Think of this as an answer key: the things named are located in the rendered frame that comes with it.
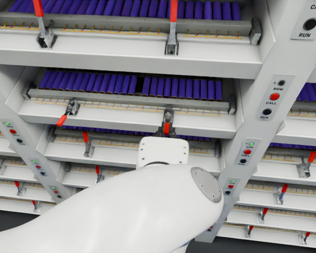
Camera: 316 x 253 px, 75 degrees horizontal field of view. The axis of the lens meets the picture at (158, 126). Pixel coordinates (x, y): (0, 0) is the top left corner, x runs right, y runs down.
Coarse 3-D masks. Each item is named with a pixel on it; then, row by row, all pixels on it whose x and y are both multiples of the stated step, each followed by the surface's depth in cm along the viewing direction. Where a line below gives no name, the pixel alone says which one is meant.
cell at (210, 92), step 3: (210, 81) 59; (213, 81) 59; (210, 84) 58; (213, 84) 59; (210, 87) 58; (213, 87) 58; (210, 90) 58; (213, 90) 58; (210, 93) 57; (213, 93) 57; (210, 96) 57; (213, 96) 57; (213, 99) 57
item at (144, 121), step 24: (24, 72) 59; (24, 96) 59; (192, 96) 59; (240, 96) 52; (48, 120) 60; (72, 120) 58; (96, 120) 56; (120, 120) 56; (144, 120) 56; (192, 120) 55; (216, 120) 55; (240, 120) 50
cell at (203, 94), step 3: (201, 81) 60; (204, 81) 59; (201, 84) 59; (204, 84) 58; (201, 87) 59; (204, 87) 58; (201, 90) 58; (204, 90) 58; (201, 93) 58; (204, 93) 57; (201, 96) 57; (204, 96) 57
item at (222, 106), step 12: (36, 96) 60; (48, 96) 59; (60, 96) 58; (72, 96) 58; (84, 96) 57; (96, 96) 57; (108, 96) 57; (120, 96) 57; (132, 96) 57; (144, 96) 57; (120, 108) 57; (180, 108) 56; (192, 108) 56; (204, 108) 56; (216, 108) 55; (228, 108) 54
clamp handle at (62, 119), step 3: (69, 105) 55; (69, 108) 56; (66, 111) 55; (69, 111) 55; (66, 114) 54; (60, 117) 53; (63, 117) 53; (66, 117) 53; (60, 120) 52; (63, 120) 52; (57, 123) 51; (60, 123) 51
